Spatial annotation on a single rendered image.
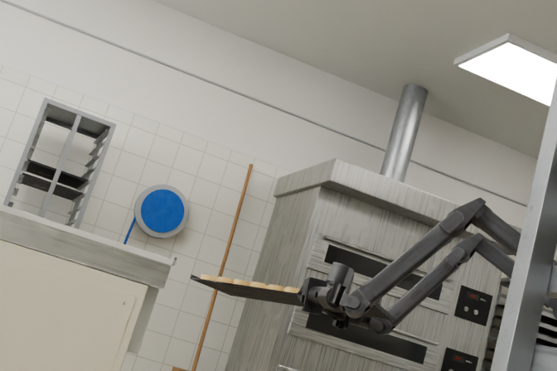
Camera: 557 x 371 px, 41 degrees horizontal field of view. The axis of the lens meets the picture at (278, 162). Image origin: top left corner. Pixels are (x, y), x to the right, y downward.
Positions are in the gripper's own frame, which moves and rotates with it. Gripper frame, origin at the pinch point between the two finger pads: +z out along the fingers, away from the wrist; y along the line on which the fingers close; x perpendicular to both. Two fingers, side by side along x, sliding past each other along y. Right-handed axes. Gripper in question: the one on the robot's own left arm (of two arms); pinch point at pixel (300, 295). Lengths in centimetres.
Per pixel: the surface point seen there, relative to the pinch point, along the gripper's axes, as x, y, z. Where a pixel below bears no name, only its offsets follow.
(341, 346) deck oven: 164, 9, 217
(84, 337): -77, 22, -54
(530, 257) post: -54, 1, -141
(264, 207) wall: 141, -86, 323
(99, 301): -76, 15, -55
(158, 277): -65, 8, -55
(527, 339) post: -53, 10, -141
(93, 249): -79, 5, -53
